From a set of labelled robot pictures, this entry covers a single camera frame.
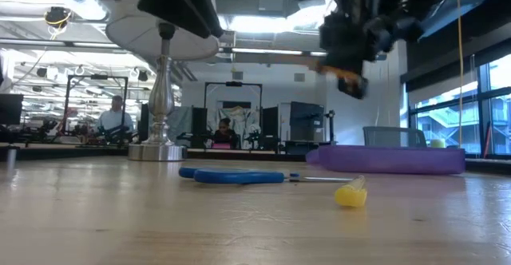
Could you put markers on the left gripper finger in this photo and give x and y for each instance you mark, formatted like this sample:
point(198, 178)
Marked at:
point(209, 17)

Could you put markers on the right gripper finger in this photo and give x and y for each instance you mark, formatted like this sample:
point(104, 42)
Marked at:
point(353, 88)

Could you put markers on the yellow highlighter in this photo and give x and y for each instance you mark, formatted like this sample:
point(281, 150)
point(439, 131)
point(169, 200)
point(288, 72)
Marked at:
point(350, 197)

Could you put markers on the purple plastic supply box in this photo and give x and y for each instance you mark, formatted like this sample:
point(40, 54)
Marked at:
point(399, 161)

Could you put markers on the small black stand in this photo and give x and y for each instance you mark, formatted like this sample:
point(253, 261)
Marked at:
point(330, 125)

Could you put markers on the dark grey cabinet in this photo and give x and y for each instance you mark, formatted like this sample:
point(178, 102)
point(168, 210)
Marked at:
point(306, 119)

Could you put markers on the black divider panel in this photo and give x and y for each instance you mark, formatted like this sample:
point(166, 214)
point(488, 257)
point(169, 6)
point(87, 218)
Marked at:
point(270, 125)
point(199, 125)

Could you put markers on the white shade silver table lamp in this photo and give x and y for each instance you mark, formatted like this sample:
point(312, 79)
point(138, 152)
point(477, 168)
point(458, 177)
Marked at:
point(161, 97)

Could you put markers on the yellow cup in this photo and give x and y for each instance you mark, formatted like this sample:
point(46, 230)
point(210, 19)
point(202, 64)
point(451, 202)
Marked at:
point(437, 143)

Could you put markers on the black round ceiling device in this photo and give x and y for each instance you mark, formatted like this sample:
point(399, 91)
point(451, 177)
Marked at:
point(58, 17)

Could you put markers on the person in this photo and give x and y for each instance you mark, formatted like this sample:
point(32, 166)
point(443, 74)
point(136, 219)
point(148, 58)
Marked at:
point(113, 119)
point(224, 133)

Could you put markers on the pink item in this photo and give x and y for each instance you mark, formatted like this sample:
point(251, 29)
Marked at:
point(221, 145)

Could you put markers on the black monitor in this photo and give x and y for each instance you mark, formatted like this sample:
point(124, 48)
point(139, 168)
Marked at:
point(10, 109)

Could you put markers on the black rig frame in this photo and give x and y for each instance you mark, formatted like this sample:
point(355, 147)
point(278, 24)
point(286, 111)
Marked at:
point(233, 84)
point(96, 77)

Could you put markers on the black aluminium table frame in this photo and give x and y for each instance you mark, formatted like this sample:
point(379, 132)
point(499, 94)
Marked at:
point(239, 157)

